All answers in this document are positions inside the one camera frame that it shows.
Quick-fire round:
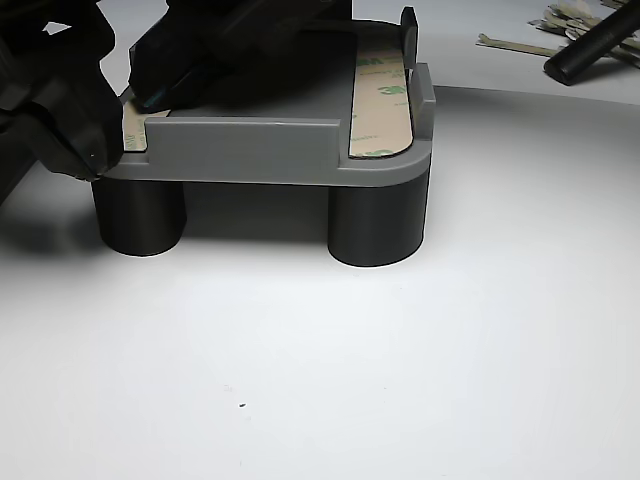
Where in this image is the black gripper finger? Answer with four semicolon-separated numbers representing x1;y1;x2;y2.
0;0;126;180

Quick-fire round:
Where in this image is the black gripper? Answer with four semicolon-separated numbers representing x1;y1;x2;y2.
128;0;354;113

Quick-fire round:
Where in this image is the tan adhesive tape strip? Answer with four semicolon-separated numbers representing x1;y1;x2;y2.
346;49;416;160
121;94;174;152

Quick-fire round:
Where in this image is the grey plastic fixture tray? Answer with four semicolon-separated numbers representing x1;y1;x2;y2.
99;4;437;187

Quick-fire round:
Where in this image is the black cylindrical foot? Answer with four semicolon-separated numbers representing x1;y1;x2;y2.
327;167;431;269
92;177;187;259

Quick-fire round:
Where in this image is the black round rod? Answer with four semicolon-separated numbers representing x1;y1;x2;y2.
543;3;640;87

